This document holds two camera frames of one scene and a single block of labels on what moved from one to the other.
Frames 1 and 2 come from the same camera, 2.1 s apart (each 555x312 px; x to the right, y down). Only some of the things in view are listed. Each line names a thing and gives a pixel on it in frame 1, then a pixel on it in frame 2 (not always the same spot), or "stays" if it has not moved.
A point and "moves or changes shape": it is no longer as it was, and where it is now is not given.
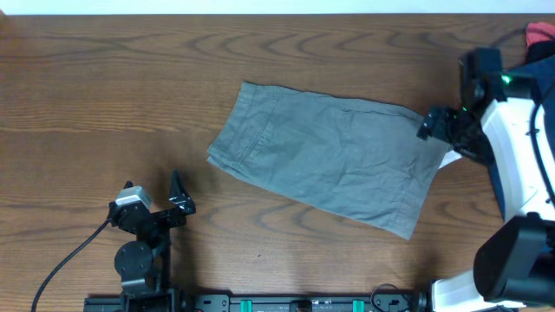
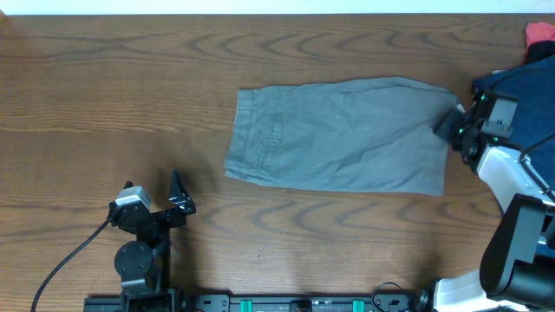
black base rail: x=377 y=302 stays
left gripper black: x=180 y=200 stays
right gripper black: x=437 y=126 → x=444 y=128
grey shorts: x=365 y=160 moves or changes shape
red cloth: x=539 y=31 stays
